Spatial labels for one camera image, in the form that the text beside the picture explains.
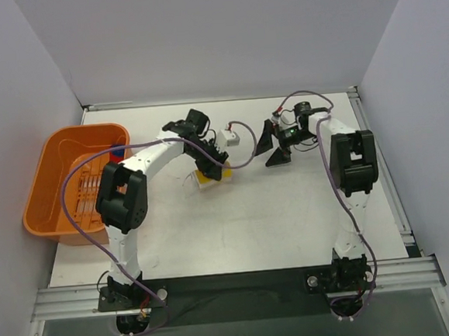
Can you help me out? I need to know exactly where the grey yellow towel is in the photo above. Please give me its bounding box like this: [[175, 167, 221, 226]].
[[181, 160, 236, 195]]

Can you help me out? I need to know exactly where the red blue patterned towel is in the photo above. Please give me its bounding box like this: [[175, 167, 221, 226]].
[[109, 144, 125, 163]]

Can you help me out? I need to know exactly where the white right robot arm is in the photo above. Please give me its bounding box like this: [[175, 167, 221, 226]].
[[256, 102, 379, 291]]

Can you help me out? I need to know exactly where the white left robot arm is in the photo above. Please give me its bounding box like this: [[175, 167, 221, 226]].
[[95, 109, 240, 310]]

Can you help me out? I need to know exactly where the orange plastic basket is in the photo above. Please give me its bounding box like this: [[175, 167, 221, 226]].
[[15, 122, 140, 251]]

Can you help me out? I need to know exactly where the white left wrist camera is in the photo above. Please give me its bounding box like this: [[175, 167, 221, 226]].
[[216, 129, 240, 150]]

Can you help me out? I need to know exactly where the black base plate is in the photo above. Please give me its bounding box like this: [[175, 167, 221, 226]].
[[97, 258, 376, 334]]

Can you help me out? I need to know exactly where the aluminium front rail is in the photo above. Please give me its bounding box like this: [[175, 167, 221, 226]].
[[32, 256, 446, 321]]

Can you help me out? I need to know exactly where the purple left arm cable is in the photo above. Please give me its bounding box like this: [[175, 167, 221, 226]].
[[57, 119, 272, 336]]

